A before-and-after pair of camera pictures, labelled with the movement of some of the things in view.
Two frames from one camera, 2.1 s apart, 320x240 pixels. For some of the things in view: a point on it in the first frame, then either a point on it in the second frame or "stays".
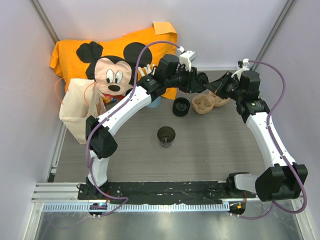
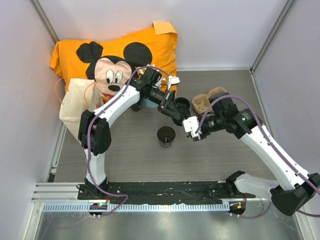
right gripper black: [220, 83] to [204, 134]
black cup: [166, 135] stays
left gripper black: [192, 84] to [169, 107]
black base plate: [161, 192] stays
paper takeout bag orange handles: [81, 98] stays
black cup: [181, 106] stays
